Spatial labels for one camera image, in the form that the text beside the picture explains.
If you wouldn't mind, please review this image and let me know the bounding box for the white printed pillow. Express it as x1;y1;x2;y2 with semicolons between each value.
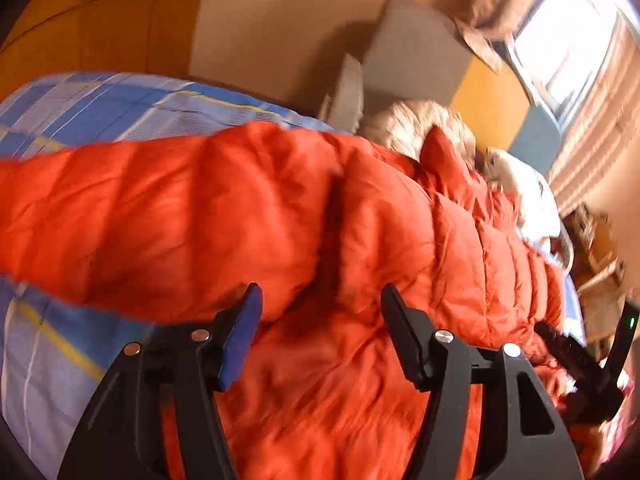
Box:
483;148;574;274

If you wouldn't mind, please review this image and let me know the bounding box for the pink striped curtain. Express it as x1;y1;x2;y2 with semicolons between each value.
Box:
454;0;639;214

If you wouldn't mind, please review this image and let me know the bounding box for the orange puffer jacket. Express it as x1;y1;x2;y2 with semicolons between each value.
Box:
1;122;565;479

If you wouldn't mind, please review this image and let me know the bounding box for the tricolour upholstered headboard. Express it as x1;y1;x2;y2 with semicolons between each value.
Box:
318;0;561;174

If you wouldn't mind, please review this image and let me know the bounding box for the wooden wardrobe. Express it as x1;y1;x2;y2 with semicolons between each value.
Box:
1;0;201;96

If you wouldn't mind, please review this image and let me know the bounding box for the wooden desk with clutter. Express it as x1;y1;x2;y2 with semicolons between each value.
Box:
563;204;626;344

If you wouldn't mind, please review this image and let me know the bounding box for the blue plaid bed sheet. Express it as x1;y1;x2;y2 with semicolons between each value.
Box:
1;73;330;479

